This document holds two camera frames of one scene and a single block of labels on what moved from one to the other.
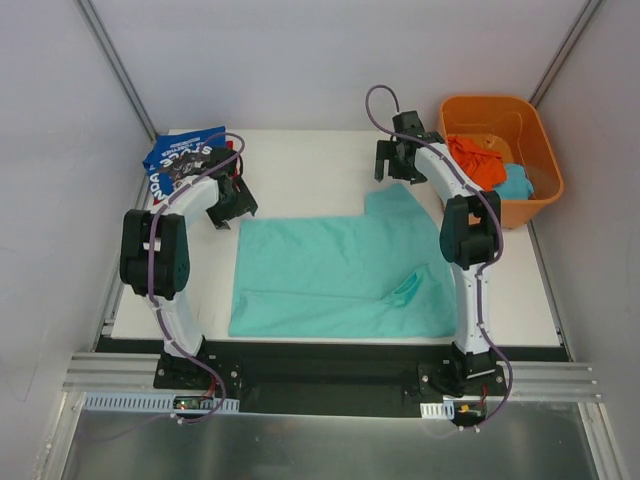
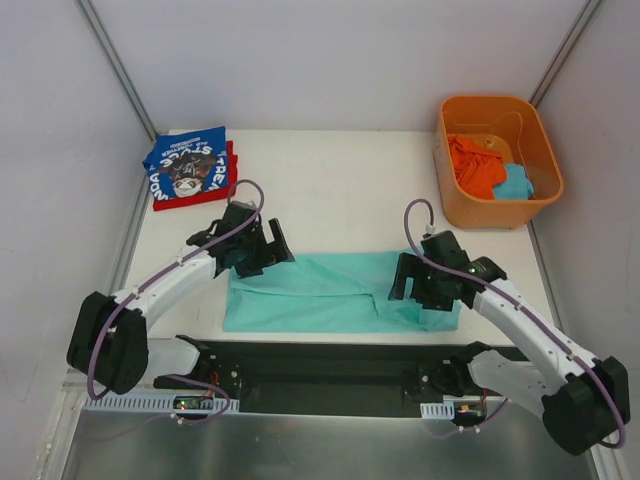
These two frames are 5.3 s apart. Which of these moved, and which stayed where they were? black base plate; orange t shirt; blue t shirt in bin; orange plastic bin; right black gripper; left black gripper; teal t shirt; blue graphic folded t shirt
Moved: teal t shirt; left black gripper; right black gripper
Stayed: blue t shirt in bin; orange t shirt; black base plate; orange plastic bin; blue graphic folded t shirt
